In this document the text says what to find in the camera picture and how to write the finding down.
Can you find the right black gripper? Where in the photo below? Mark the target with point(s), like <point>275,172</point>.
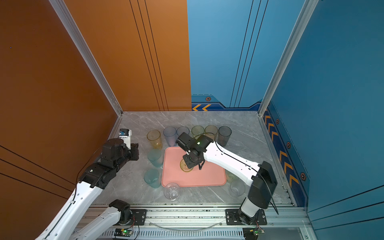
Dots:
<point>188,164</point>

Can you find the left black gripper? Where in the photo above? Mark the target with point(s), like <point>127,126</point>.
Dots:
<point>134,149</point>

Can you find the clear round glass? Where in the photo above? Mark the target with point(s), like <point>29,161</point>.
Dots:
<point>172,191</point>

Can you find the clear short glass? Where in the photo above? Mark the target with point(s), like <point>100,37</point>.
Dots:
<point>237,188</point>

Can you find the peach short glass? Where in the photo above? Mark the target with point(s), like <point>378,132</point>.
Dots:
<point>231,177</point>

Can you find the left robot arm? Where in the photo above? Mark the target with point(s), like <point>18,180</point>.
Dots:
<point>115,154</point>

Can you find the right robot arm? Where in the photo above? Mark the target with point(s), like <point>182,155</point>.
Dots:
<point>259,177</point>

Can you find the pink plastic tray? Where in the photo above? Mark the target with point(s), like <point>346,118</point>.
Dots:
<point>210,175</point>

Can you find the green tall glass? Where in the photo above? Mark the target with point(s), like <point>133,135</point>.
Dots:
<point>197,131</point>

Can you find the teal glass upper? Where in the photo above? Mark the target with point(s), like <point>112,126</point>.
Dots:
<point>155,158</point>

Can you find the teal glass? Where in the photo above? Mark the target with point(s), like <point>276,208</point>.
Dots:
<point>155,158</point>
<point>153,178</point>

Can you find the blue smooth tall glass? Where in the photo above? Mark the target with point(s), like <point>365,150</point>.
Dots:
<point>181,130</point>

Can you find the amber tall glass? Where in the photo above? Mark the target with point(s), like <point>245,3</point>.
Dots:
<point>211,131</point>

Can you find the yellow tall glass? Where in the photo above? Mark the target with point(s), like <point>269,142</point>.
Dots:
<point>155,139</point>

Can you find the blue textured tall glass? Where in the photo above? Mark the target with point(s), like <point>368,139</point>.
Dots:
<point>170,134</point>

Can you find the teal glass lower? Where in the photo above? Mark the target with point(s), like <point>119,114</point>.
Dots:
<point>153,178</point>

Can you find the grey smoky tall glass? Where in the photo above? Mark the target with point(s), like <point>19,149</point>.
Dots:
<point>224,134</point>

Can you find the left circuit board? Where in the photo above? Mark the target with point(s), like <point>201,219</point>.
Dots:
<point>123,233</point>

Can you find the circuit board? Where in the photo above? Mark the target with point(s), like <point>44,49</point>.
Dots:
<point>123,233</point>
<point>252,233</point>

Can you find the right circuit board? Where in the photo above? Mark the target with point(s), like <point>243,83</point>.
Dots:
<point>252,233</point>

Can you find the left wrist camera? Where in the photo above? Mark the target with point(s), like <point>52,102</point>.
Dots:
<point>125,135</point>

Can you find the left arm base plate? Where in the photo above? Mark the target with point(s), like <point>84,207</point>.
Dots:
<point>136,217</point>

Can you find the clear tube on rail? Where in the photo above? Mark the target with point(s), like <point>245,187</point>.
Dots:
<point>186,228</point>

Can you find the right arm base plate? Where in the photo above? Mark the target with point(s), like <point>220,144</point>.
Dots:
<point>236,217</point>

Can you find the aluminium front rail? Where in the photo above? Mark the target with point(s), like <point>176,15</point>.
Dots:
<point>195,216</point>

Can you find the left aluminium corner post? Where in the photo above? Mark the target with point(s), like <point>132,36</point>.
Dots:
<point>75,34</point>

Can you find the aluminium corner post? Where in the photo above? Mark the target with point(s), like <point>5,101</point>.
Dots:
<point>75,34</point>
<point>292,43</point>

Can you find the right aluminium corner post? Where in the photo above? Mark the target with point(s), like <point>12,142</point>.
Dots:
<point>292,43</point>

